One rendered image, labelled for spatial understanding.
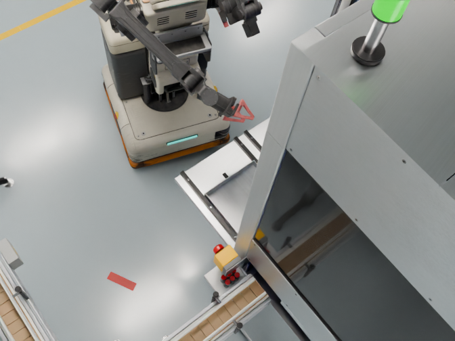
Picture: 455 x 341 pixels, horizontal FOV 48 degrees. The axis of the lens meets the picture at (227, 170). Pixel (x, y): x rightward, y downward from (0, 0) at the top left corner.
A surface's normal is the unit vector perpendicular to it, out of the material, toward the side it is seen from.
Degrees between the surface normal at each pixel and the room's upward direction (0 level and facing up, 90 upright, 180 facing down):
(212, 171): 0
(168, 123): 0
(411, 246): 90
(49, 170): 0
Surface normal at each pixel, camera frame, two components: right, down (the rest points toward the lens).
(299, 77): -0.78, 0.52
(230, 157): 0.07, -0.46
